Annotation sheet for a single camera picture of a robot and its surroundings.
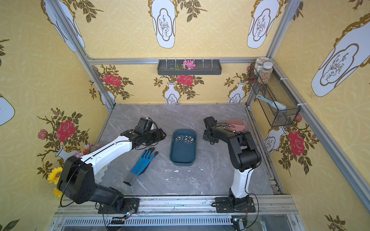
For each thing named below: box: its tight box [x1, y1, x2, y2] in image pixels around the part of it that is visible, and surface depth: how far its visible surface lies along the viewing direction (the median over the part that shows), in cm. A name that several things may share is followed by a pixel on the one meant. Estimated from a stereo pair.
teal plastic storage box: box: [170, 128, 198, 167], surface depth 96 cm
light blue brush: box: [255, 94, 288, 112], surface depth 73 cm
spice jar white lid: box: [257, 61, 274, 85], surface depth 81 cm
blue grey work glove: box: [122, 147, 159, 187], surface depth 88 cm
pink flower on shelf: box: [181, 59, 197, 70], surface depth 90 cm
